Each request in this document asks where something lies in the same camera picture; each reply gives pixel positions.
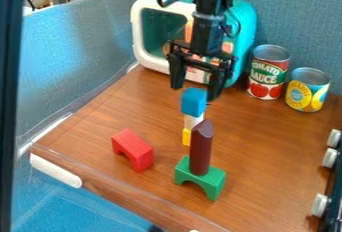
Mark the toy stove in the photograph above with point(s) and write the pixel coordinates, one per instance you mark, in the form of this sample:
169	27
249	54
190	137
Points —
330	176

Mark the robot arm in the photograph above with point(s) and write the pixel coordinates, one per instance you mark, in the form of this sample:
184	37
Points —
207	26

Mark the blue cube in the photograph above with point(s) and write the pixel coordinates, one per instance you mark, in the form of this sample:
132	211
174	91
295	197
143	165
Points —
193	102

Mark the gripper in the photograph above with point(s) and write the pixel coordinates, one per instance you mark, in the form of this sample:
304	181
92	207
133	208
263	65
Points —
202	60

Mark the dark red cylinder block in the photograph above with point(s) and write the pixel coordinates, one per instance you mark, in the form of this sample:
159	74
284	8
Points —
201	149

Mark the toy microwave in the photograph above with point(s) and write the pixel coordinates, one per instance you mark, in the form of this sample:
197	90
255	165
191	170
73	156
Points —
156	29

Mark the yellow block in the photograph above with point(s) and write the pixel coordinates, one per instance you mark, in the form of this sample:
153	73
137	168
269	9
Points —
186	136

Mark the yellow and blue can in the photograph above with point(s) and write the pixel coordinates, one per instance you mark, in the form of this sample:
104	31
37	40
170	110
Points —
306	92

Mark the red tomato sauce can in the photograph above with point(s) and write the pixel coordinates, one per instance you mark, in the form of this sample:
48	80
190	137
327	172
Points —
267	74

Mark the green arch block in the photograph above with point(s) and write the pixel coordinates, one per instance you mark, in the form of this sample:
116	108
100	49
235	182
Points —
211	181

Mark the white block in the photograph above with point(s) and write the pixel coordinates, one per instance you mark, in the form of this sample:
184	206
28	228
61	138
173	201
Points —
192	122

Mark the red arch block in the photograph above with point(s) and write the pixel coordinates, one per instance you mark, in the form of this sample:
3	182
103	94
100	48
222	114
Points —
133	149

